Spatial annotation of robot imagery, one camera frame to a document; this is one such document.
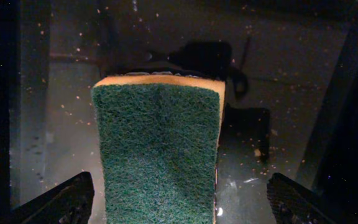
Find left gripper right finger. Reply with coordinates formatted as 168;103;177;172
267;172;340;224

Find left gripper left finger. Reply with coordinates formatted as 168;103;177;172
0;172;94;224

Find green yellow sponge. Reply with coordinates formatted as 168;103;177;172
91;73;226;223

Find black rectangular tray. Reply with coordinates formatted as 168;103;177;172
0;0;358;223

